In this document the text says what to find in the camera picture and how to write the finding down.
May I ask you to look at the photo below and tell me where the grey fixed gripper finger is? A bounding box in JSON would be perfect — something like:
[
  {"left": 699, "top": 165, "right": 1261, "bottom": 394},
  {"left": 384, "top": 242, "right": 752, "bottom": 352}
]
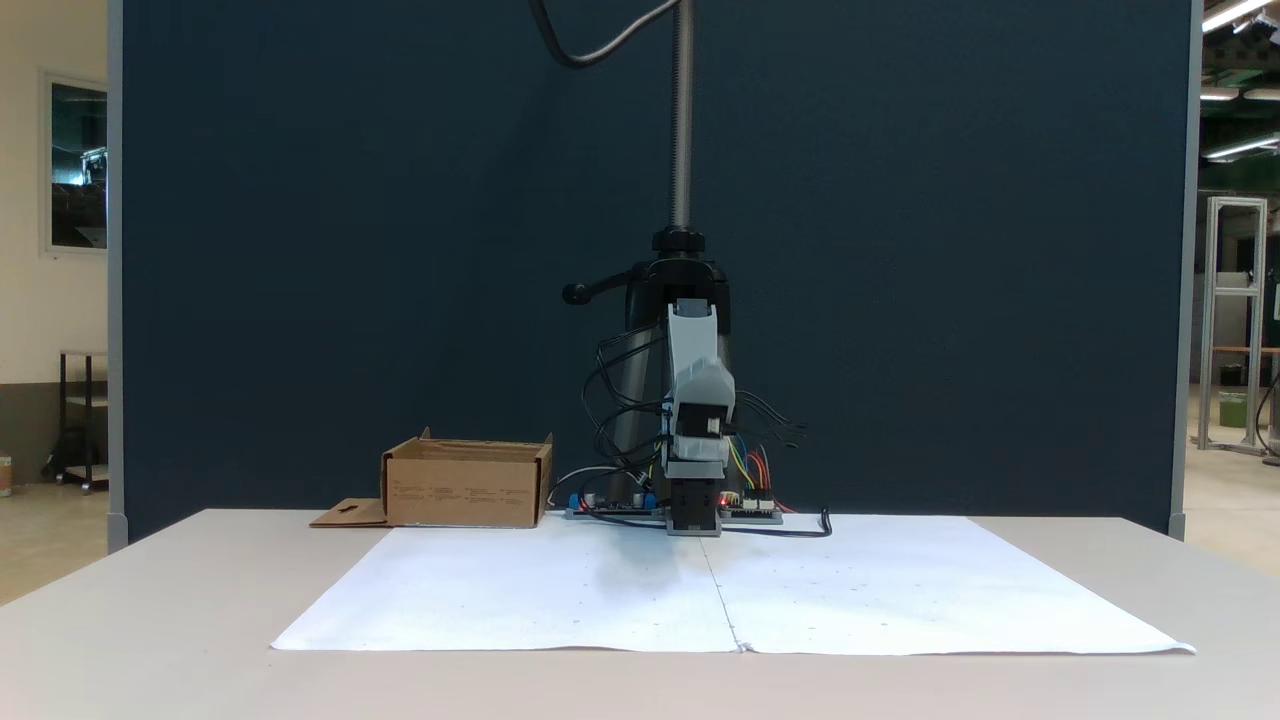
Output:
[{"left": 676, "top": 361, "right": 738, "bottom": 411}]

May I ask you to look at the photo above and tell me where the dark blue circuit board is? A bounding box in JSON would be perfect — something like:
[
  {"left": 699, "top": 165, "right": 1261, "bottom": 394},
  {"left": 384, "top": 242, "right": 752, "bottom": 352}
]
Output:
[{"left": 564, "top": 490, "right": 663, "bottom": 522}]

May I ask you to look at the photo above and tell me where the white paper sheet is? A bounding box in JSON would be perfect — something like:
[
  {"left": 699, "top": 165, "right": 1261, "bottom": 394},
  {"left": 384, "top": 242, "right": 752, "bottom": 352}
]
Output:
[{"left": 270, "top": 515, "right": 1198, "bottom": 658}]

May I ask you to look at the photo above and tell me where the brown cardboard box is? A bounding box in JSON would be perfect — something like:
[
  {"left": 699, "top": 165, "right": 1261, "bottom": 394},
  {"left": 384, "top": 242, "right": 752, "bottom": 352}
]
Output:
[{"left": 309, "top": 428, "right": 555, "bottom": 530}]

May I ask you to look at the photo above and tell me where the dark blue partition panel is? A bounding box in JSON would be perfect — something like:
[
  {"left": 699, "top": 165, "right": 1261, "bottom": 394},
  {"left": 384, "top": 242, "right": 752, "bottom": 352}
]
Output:
[{"left": 107, "top": 0, "right": 1202, "bottom": 542}]

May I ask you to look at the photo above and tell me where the ceiling strip light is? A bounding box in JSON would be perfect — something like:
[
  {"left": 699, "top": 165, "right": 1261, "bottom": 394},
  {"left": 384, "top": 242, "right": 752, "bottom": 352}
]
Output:
[
  {"left": 1201, "top": 0, "right": 1280, "bottom": 33},
  {"left": 1204, "top": 134, "right": 1280, "bottom": 163}
]

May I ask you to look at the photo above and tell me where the black shelf cart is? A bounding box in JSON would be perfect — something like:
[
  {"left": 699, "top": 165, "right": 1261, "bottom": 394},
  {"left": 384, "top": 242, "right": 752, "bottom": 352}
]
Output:
[{"left": 54, "top": 349, "right": 110, "bottom": 494}]

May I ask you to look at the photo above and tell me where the black looped cable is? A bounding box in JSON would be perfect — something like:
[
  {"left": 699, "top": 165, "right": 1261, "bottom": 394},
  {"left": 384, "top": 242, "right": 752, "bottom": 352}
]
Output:
[{"left": 734, "top": 389, "right": 807, "bottom": 449}]

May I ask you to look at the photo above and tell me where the black cable bundle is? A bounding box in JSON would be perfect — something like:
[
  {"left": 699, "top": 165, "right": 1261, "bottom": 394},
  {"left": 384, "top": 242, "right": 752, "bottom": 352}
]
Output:
[{"left": 583, "top": 334, "right": 670, "bottom": 503}]

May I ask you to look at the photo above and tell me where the circuit board with coloured wires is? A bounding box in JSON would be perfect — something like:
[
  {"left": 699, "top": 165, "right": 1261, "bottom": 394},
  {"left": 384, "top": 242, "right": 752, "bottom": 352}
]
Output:
[{"left": 722, "top": 494, "right": 785, "bottom": 526}]

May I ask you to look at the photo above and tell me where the black camera tripod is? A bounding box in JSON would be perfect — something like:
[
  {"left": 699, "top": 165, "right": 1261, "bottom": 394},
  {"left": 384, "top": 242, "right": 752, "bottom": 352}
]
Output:
[{"left": 561, "top": 0, "right": 738, "bottom": 513}]

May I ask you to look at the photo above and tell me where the grey camera cable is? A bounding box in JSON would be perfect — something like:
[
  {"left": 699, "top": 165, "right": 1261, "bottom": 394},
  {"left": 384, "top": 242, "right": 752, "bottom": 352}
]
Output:
[{"left": 528, "top": 0, "right": 683, "bottom": 70}]

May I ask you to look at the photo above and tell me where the aluminium profile frame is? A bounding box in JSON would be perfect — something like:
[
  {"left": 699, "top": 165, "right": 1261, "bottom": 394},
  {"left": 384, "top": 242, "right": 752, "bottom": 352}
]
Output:
[{"left": 1194, "top": 195, "right": 1272, "bottom": 457}]

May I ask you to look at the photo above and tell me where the framed wall window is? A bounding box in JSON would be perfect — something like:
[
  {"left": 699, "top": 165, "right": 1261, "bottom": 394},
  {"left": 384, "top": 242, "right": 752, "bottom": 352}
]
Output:
[{"left": 40, "top": 70, "right": 110, "bottom": 257}]

